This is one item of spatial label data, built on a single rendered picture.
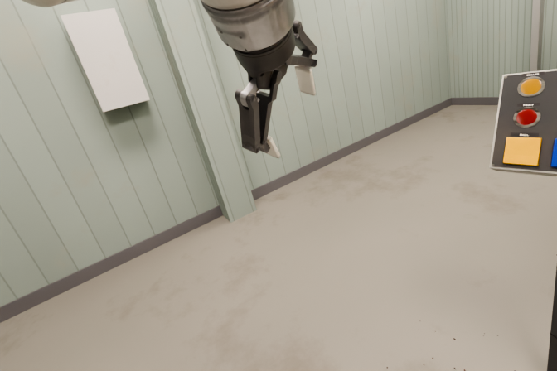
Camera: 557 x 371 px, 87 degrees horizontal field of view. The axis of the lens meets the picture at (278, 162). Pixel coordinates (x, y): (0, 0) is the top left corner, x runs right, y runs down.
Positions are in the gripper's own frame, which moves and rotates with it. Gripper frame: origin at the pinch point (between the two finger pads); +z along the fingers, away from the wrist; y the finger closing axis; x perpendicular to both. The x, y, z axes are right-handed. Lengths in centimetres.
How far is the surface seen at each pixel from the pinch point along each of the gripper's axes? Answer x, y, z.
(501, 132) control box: 41, -39, 43
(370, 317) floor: 36, 27, 141
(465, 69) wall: 49, -354, 368
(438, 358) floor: 66, 27, 123
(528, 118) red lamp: 45, -42, 38
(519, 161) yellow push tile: 47, -32, 42
